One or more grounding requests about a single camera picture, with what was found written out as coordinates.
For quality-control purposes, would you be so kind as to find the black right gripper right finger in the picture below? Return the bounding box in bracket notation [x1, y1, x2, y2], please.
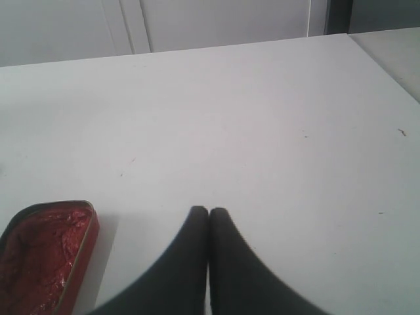
[209, 208, 326, 314]

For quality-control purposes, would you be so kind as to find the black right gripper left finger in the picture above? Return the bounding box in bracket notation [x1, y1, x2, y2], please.
[91, 206, 209, 314]

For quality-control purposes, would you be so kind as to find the red ink paste tin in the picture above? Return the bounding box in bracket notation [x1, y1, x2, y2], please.
[1, 201, 100, 314]

